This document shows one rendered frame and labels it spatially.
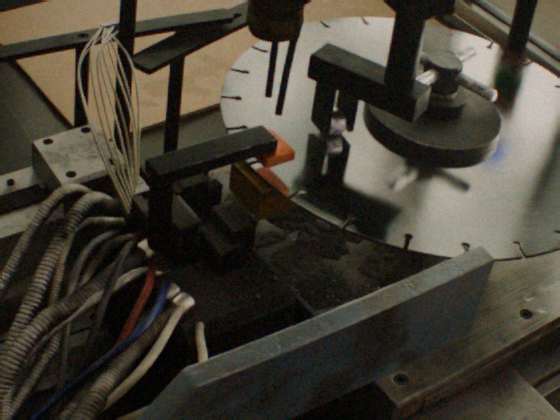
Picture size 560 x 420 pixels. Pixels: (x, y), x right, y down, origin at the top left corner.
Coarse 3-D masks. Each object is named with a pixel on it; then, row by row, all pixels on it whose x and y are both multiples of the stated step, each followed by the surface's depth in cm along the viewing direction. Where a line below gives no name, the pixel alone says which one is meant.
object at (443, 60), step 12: (468, 48) 76; (420, 60) 74; (432, 60) 72; (444, 60) 73; (456, 60) 73; (468, 60) 75; (432, 72) 72; (444, 72) 72; (456, 72) 72; (432, 84) 73; (444, 84) 73; (456, 84) 73; (468, 84) 72; (480, 84) 71; (432, 96) 74; (444, 96) 73; (480, 96) 72; (492, 96) 71
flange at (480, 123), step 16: (464, 96) 74; (368, 112) 75; (384, 112) 74; (432, 112) 73; (448, 112) 73; (464, 112) 75; (480, 112) 76; (496, 112) 76; (384, 128) 73; (400, 128) 72; (416, 128) 73; (432, 128) 73; (448, 128) 73; (464, 128) 73; (480, 128) 74; (496, 128) 74; (400, 144) 72; (416, 144) 72; (432, 144) 71; (448, 144) 72; (464, 144) 72; (480, 144) 72
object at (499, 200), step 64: (256, 64) 79; (384, 64) 82; (512, 64) 85; (512, 128) 77; (320, 192) 67; (384, 192) 68; (448, 192) 69; (512, 192) 70; (448, 256) 63; (512, 256) 64
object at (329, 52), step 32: (416, 32) 63; (320, 64) 68; (352, 64) 68; (416, 64) 65; (320, 96) 70; (352, 96) 68; (384, 96) 67; (416, 96) 66; (320, 128) 71; (352, 128) 72
